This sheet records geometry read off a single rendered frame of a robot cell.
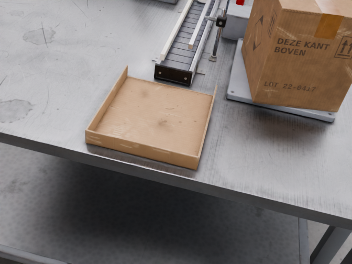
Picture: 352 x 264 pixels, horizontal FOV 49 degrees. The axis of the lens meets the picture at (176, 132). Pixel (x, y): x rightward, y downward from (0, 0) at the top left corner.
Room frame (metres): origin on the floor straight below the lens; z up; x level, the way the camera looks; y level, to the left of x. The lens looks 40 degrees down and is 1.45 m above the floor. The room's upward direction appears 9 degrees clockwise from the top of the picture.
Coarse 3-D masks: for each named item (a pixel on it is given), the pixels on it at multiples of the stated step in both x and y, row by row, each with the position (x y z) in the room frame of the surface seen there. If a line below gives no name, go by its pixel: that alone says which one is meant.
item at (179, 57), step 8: (192, 8) 1.37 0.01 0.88; (200, 8) 1.38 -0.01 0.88; (208, 8) 1.39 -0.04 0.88; (192, 16) 1.30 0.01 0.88; (184, 24) 1.23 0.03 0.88; (192, 24) 1.24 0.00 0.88; (184, 32) 1.17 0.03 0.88; (192, 32) 1.18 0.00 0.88; (200, 32) 1.19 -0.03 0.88; (176, 40) 1.11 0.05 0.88; (184, 40) 1.11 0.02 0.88; (176, 48) 1.06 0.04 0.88; (184, 48) 1.06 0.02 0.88; (168, 56) 1.00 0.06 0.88; (176, 56) 1.01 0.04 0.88; (184, 56) 1.02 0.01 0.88; (192, 56) 1.02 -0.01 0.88; (160, 64) 0.95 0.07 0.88; (168, 64) 0.95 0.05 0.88; (176, 64) 0.96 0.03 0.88; (184, 64) 0.97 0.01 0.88
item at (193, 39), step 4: (208, 0) 1.26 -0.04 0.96; (208, 4) 1.23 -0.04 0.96; (204, 8) 1.19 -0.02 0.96; (204, 12) 1.16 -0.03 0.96; (200, 16) 1.12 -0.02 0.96; (200, 20) 1.09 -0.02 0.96; (200, 24) 1.07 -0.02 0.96; (196, 28) 1.04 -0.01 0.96; (200, 28) 1.07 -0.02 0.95; (196, 32) 1.01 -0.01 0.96; (192, 36) 0.99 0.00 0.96; (196, 36) 1.00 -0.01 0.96; (192, 40) 0.96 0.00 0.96; (192, 44) 0.94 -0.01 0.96; (192, 48) 0.94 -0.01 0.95
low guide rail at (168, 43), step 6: (192, 0) 1.37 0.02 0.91; (186, 6) 1.29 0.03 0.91; (186, 12) 1.27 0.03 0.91; (180, 18) 1.19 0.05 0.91; (180, 24) 1.16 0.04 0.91; (174, 30) 1.10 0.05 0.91; (174, 36) 1.08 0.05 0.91; (168, 42) 1.02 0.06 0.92; (168, 48) 0.99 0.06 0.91; (162, 54) 0.95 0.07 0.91
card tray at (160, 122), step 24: (120, 96) 0.83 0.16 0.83; (144, 96) 0.85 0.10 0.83; (168, 96) 0.87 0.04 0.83; (192, 96) 0.89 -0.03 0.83; (96, 120) 0.70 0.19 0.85; (120, 120) 0.73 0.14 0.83; (144, 120) 0.75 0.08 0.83; (168, 120) 0.76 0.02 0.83; (192, 120) 0.78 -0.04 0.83; (96, 144) 0.64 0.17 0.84; (120, 144) 0.63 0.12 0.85; (144, 144) 0.62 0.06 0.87; (168, 144) 0.68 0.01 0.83; (192, 144) 0.69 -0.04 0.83; (192, 168) 0.61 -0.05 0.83
